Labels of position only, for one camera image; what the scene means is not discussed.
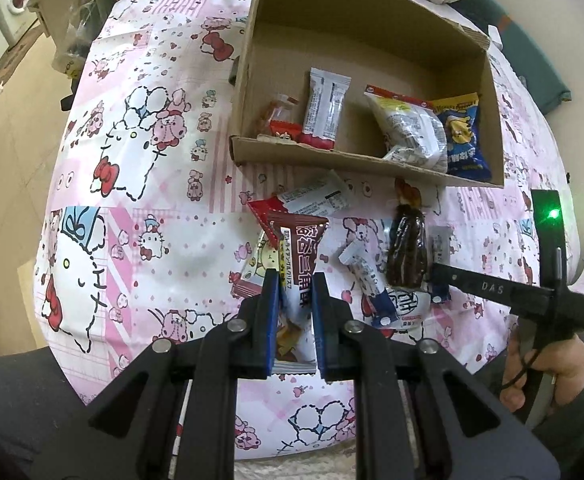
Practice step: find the dark blue snack packet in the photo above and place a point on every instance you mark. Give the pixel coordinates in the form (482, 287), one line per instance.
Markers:
(440, 294)

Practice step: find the brown triangular snack packet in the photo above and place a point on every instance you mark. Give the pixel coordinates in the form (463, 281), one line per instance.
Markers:
(297, 245)

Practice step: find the pink cartoon printed bedsheet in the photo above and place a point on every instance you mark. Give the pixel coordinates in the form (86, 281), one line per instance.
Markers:
(137, 185)

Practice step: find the flat white snack packet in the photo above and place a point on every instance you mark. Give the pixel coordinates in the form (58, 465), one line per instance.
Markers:
(409, 306)

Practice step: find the clear orange snack packet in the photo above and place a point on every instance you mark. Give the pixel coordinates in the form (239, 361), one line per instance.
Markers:
(272, 110)

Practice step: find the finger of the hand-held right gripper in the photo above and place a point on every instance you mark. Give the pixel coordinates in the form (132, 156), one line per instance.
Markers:
(482, 285)

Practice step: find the white silver snack packet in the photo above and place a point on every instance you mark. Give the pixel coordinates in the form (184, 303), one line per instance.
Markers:
(407, 125)

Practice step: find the small white object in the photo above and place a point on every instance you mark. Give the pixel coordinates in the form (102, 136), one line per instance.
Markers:
(494, 35)

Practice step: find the white bar packet red end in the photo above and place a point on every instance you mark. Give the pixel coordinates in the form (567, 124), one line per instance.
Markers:
(322, 110)
(312, 197)

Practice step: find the small red candy packet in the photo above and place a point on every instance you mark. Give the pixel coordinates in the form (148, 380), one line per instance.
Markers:
(286, 133)

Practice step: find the person's right hand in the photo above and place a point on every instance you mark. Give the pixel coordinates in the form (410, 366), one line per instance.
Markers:
(572, 360)

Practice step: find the clear plastic bag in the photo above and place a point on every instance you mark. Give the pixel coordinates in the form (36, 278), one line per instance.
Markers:
(72, 35)

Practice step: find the white and blue stick packet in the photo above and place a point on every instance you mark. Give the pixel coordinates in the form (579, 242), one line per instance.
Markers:
(367, 277)

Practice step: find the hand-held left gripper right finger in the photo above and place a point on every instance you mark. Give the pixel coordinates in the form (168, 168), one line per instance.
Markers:
(319, 330)

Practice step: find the brown cardboard box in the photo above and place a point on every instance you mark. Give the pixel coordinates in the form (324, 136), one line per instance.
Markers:
(322, 157)

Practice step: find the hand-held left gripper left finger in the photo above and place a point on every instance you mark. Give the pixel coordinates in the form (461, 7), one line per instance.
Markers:
(272, 325)

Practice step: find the blue and yellow chip packet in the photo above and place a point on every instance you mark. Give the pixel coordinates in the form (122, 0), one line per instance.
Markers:
(464, 140)

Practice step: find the person's dark pants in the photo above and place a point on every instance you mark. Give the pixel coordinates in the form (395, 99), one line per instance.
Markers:
(22, 410)

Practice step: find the yellow cartoon snack packet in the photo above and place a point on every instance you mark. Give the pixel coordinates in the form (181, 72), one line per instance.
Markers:
(257, 270)

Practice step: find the dark brown fruit packet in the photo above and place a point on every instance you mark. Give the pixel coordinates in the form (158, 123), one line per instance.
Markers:
(407, 255)

